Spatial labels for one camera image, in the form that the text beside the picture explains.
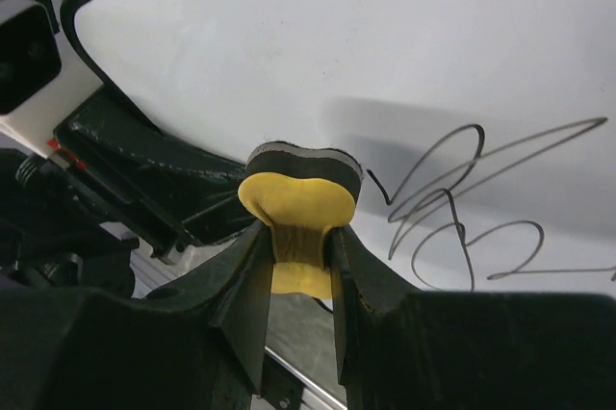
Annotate yellow black sponge eraser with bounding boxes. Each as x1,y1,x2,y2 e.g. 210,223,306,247
238,141,364,299

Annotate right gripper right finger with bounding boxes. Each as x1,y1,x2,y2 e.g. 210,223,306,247
329,227,615,409

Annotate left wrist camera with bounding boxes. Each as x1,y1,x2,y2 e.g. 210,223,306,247
1,0,102,158

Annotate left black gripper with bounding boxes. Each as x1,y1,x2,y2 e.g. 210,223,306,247
1,90,254,297

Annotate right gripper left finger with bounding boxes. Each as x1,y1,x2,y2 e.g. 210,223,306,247
1,222,270,409

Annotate white whiteboard black frame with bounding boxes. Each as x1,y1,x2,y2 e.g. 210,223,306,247
63,0,615,295

